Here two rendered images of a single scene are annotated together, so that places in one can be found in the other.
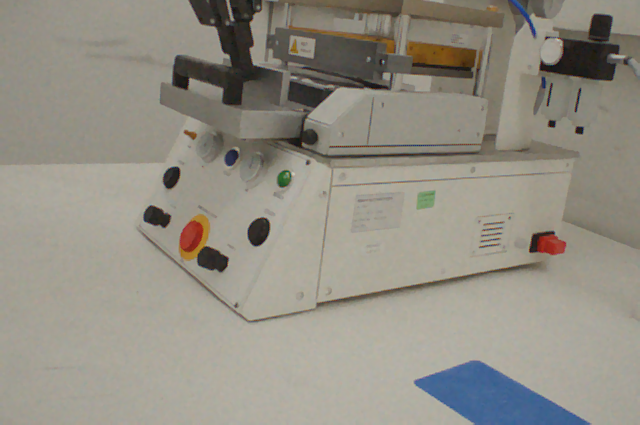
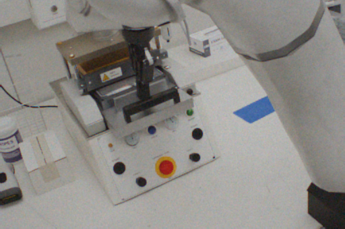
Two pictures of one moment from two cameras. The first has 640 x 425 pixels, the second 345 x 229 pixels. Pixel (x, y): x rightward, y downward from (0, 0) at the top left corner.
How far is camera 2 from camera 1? 1.25 m
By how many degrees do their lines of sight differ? 71
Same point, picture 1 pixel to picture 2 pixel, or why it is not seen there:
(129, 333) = (238, 181)
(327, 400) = (266, 137)
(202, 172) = (137, 149)
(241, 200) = (175, 135)
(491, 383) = (246, 110)
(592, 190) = not seen: hidden behind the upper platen
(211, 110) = (170, 110)
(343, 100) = (182, 73)
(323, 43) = (126, 65)
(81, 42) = not seen: outside the picture
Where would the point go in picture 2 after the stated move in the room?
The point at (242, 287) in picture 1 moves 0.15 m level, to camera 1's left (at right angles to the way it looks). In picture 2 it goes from (209, 151) to (203, 186)
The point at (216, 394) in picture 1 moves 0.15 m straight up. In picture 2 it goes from (271, 155) to (268, 110)
